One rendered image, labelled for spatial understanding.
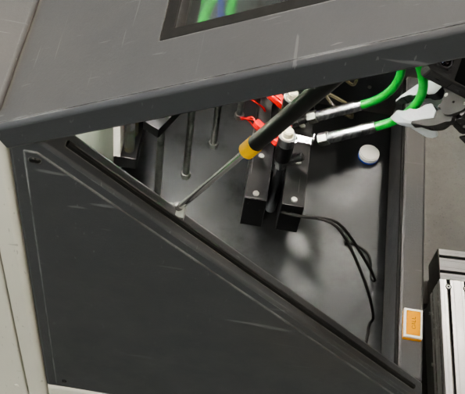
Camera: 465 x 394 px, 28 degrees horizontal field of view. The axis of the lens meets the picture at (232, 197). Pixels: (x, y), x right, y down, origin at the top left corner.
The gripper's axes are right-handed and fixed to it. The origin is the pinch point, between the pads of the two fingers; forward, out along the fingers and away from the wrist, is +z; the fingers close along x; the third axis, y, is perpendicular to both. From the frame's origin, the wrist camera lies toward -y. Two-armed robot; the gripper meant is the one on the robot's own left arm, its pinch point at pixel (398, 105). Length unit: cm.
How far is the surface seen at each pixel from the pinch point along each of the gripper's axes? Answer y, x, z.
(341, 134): -0.5, -4.1, 9.3
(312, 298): 20.8, -22.3, 25.7
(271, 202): 7.6, -10.5, 29.1
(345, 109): 2.4, 2.9, 13.5
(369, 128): 0.7, -2.9, 5.0
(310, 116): 0.8, 1.4, 19.1
